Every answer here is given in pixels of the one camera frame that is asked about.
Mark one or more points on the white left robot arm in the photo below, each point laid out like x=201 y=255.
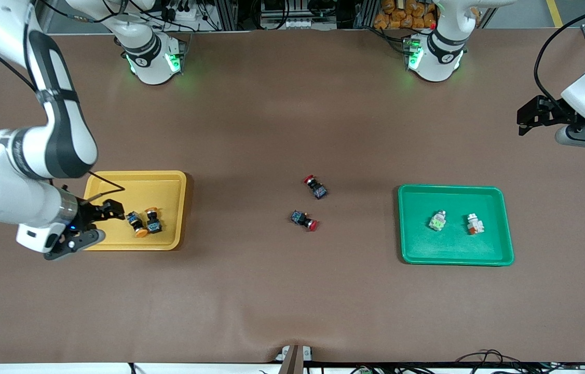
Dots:
x=440 y=62

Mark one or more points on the white power strip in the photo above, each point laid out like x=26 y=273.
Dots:
x=183 y=14

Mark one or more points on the brown table mat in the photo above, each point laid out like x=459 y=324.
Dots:
x=271 y=285

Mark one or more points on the brown camera pole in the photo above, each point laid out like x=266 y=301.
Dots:
x=292 y=364

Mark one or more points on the red-tipped white switch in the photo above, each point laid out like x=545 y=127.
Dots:
x=474 y=224

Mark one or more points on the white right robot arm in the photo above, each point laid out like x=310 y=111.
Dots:
x=12 y=202

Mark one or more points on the aluminium frame post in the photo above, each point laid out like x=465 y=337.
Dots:
x=367 y=13
x=226 y=14

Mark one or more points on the yellow plastic tray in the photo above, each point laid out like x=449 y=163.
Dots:
x=116 y=187

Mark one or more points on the green plastic tray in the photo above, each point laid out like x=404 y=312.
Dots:
x=453 y=249

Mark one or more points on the grey table clamp bracket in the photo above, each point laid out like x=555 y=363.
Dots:
x=285 y=354

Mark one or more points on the red push button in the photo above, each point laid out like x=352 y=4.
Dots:
x=300 y=218
x=318 y=191

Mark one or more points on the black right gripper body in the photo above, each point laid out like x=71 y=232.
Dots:
x=86 y=214

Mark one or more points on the yellow push button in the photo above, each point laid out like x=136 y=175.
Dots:
x=134 y=218
x=154 y=226

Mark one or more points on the green push button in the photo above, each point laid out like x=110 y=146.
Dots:
x=437 y=222

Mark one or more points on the orange packaged goods pile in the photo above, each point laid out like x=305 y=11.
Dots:
x=406 y=14

